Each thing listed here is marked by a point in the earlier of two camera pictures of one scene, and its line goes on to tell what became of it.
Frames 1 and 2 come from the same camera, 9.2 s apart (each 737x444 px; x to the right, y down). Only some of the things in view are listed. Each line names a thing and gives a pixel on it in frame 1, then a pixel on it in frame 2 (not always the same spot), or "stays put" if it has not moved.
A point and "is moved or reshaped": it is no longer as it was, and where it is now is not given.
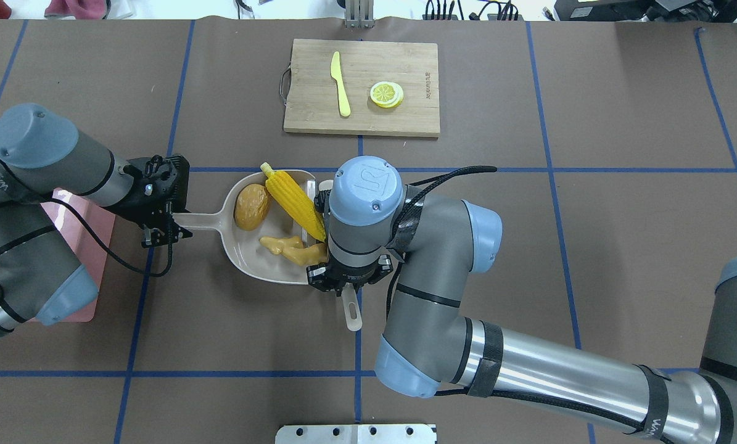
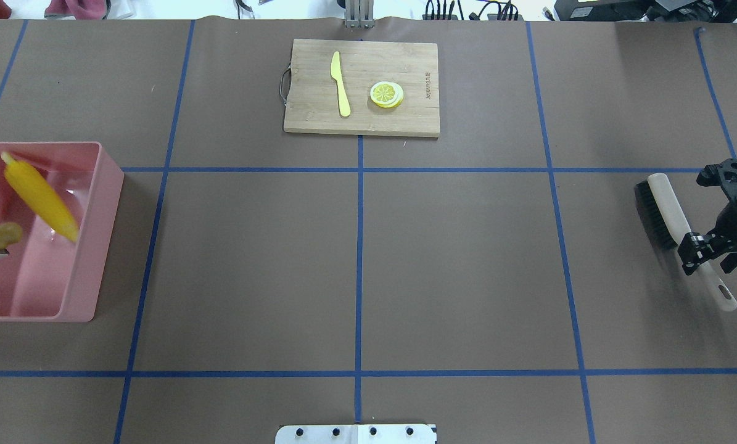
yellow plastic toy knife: [335, 73] stays put
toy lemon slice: [386, 94] stays put
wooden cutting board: [312, 103] stays put
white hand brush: [349, 302] to [668, 223]
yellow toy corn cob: [297, 200] is moved or reshaped
